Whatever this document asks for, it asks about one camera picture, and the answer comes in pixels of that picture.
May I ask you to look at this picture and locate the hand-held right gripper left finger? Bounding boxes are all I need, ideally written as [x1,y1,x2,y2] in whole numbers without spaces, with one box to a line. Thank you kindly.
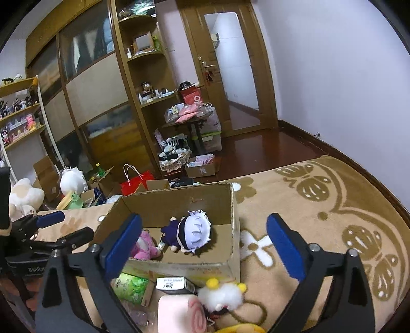
[35,213,143,333]

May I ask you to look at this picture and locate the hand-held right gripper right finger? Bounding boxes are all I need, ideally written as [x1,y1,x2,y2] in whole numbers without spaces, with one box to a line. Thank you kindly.
[266,213,376,333]

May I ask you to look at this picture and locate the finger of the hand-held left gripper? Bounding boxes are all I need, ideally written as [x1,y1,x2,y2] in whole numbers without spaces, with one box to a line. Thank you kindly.
[11,211,65,244]
[30,227,95,253]

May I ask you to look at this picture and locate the pink plush toy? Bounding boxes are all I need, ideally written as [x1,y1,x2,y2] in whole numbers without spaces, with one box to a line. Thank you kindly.
[130,230,161,261]

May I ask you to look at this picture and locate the white-haired doll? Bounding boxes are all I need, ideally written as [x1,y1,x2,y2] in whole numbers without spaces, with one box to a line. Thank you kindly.
[159,210,212,255]

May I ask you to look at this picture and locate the white fluffy plush with yellow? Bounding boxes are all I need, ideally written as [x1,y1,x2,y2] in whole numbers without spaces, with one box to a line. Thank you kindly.
[197,278,248,313]

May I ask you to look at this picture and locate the pink swirl roll plush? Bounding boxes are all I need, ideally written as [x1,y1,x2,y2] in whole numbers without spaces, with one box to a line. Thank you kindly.
[158,295,209,333]

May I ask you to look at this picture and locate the green frog plush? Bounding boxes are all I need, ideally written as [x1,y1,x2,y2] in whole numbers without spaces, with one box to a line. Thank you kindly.
[56,191,84,210]

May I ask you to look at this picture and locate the cream teddy bear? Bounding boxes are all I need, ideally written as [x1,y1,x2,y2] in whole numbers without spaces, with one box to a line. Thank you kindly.
[8,178,45,218]

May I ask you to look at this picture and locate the green tissue packet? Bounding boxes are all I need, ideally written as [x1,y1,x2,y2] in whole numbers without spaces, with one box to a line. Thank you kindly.
[112,272,157,306]

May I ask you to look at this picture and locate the plain brown cardboard box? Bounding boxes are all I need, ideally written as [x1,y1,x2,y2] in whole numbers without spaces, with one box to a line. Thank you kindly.
[33,156,61,202]

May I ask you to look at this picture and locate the round white plush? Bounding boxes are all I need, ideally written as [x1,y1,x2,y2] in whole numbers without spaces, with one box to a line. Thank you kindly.
[59,166,88,196]

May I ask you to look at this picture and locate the beige patterned blanket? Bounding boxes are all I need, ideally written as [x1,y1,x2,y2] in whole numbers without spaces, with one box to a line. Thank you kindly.
[32,155,410,333]

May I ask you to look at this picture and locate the small black and white box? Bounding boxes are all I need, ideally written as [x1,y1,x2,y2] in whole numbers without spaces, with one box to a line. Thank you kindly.
[156,277,196,295]

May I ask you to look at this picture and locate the cardboard box with bottles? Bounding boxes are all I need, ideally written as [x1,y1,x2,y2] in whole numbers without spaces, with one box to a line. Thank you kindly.
[86,166,122,200]

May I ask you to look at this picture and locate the red paper bag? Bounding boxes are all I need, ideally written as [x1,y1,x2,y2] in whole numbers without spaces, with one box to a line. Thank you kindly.
[120,164,155,196]

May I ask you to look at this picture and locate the small flat cardboard box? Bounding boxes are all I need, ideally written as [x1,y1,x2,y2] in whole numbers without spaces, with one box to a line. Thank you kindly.
[146,179,170,192]

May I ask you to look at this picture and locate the yellow plush toy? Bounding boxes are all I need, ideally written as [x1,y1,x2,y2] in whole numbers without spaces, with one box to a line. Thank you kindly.
[218,324,266,333]

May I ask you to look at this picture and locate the long white board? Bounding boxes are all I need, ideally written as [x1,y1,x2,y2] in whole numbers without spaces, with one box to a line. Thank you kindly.
[36,77,66,175]

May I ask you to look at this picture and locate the wicker basket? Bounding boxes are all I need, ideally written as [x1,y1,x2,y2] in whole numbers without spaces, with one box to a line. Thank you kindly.
[159,150,193,174]

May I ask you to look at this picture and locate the cardboard tray with pink items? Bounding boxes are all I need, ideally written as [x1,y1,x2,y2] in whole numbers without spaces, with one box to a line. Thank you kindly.
[185,154,220,178]

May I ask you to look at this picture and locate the black and white clothes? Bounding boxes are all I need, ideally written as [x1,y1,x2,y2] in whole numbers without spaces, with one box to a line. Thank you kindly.
[158,136,189,161]

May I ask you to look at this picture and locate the row of small figures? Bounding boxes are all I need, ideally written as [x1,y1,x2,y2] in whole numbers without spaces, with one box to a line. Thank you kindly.
[0,93,40,143]

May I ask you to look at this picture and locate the small dark wooden table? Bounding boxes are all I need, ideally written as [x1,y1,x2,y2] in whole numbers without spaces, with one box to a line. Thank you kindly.
[162,117,209,155]

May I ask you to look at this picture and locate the white storage box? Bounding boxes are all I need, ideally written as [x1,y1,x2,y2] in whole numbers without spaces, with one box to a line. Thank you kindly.
[192,107,222,153]

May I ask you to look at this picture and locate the wooden wardrobe with sliding doors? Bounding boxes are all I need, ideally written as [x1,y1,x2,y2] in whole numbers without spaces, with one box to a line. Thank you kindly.
[26,0,151,193]

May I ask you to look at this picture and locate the pink packets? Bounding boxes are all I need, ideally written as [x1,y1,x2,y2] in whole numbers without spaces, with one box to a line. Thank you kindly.
[175,104,202,124]

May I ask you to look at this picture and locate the red box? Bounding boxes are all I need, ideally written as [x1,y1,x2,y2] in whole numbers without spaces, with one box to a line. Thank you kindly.
[181,86,204,106]

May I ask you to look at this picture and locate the wooden door with glass panel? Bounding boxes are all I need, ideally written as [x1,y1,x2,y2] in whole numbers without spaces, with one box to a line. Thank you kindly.
[179,0,279,138]

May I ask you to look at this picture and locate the wooden corner shelf unit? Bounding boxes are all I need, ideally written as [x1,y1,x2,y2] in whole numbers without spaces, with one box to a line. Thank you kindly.
[110,0,183,173]

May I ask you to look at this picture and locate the wooden wall shelf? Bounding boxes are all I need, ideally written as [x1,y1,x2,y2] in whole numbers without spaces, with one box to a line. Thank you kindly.
[0,76,47,151]

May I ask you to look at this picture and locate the metal door handle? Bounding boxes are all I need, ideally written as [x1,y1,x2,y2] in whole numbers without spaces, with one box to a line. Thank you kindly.
[199,56,216,74]

